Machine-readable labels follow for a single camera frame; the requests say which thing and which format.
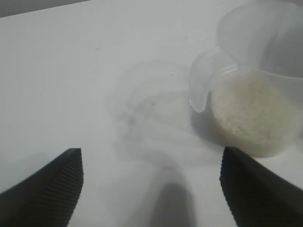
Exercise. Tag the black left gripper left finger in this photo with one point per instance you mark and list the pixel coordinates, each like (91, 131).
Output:
(47, 189)

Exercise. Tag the clear plastic measuring cup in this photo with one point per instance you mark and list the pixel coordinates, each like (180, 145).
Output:
(260, 47)

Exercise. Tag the white rice grains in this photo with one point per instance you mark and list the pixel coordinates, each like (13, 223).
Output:
(255, 113)

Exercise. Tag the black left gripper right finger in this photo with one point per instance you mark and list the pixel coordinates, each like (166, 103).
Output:
(262, 194)

